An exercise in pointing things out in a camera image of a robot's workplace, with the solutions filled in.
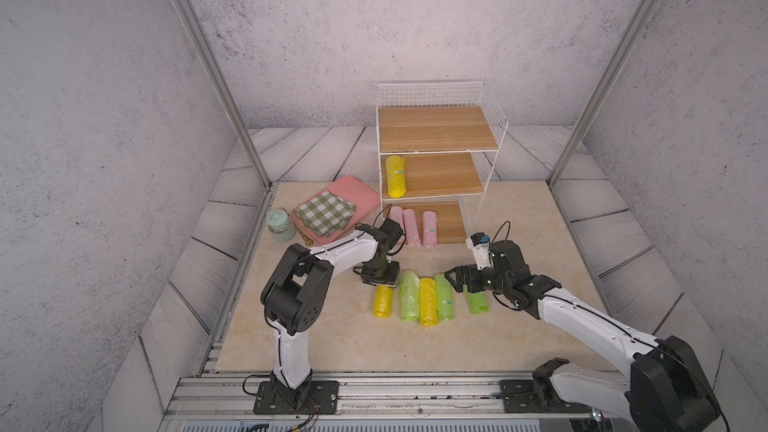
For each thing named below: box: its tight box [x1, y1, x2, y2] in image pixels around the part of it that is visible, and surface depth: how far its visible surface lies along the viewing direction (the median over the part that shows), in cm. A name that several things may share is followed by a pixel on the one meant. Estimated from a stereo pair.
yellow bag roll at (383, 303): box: [372, 285, 394, 318], surface depth 88 cm
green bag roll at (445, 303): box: [434, 274, 454, 321], surface depth 87 cm
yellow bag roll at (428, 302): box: [419, 277, 439, 327], surface depth 87 cm
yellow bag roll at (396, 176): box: [385, 155, 407, 199], surface depth 86 cm
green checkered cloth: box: [294, 190, 357, 237], surface depth 113 cm
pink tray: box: [290, 209, 326, 245], surface depth 108 cm
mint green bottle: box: [266, 209, 296, 243], surface depth 101 cm
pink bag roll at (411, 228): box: [403, 209, 421, 247], surface depth 104 cm
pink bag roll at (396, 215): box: [387, 206, 405, 231], surface depth 107 cm
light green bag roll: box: [400, 270, 420, 322], surface depth 87 cm
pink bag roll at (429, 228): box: [422, 210, 437, 248], surface depth 103 cm
